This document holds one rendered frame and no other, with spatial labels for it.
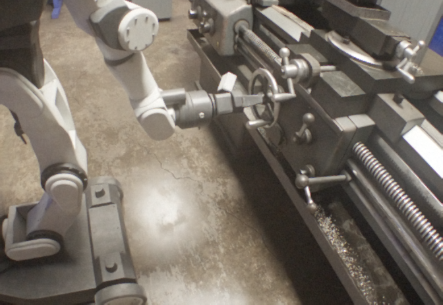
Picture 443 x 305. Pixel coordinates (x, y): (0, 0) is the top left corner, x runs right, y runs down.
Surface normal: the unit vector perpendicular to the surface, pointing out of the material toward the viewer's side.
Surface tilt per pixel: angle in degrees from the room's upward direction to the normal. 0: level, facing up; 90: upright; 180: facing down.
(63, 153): 90
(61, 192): 90
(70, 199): 90
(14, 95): 90
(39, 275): 0
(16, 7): 104
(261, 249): 0
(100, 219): 0
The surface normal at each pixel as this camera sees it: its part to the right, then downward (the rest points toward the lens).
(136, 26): 0.71, 0.52
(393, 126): -0.93, 0.17
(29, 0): 0.76, 0.62
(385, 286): 0.11, -0.73
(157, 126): 0.33, 0.77
